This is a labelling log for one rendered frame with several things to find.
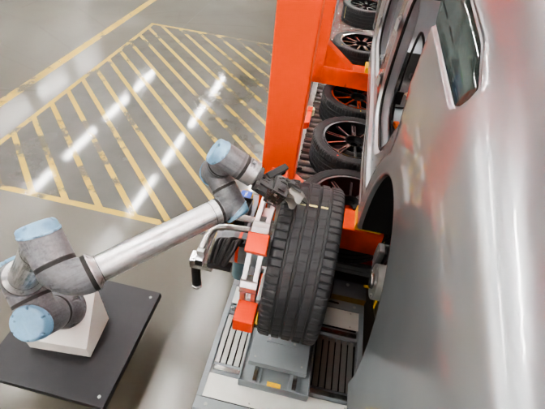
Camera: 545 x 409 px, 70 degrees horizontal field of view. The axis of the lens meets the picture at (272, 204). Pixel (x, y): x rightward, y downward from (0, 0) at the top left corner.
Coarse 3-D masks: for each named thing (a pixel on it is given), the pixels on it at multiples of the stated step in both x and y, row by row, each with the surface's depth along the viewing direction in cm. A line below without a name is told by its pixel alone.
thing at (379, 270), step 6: (378, 264) 159; (384, 264) 165; (372, 270) 164; (378, 270) 155; (384, 270) 155; (378, 276) 153; (384, 276) 153; (378, 282) 153; (372, 288) 158; (378, 288) 153; (372, 294) 156; (378, 294) 153; (378, 300) 157; (378, 306) 161
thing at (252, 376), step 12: (252, 336) 213; (312, 348) 211; (312, 360) 204; (240, 372) 196; (252, 372) 196; (264, 372) 199; (276, 372) 199; (240, 384) 197; (252, 384) 194; (264, 384) 195; (276, 384) 192; (288, 384) 195; (300, 384) 196; (288, 396) 196; (300, 396) 192
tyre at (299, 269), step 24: (312, 192) 147; (336, 192) 151; (288, 216) 138; (312, 216) 138; (336, 216) 139; (288, 240) 134; (312, 240) 134; (336, 240) 133; (288, 264) 132; (312, 264) 132; (336, 264) 132; (264, 288) 134; (288, 288) 133; (312, 288) 132; (264, 312) 137; (288, 312) 136; (312, 312) 134; (288, 336) 145; (312, 336) 140
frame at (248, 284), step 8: (272, 208) 147; (256, 216) 143; (272, 216) 147; (256, 224) 140; (264, 224) 140; (272, 224) 188; (256, 232) 139; (264, 232) 139; (272, 232) 189; (248, 256) 139; (248, 264) 139; (256, 264) 139; (248, 272) 141; (256, 272) 139; (264, 272) 186; (240, 280) 139; (248, 280) 139; (256, 280) 139; (240, 288) 140; (248, 288) 139; (256, 288) 139; (240, 296) 143; (248, 296) 176; (256, 296) 177
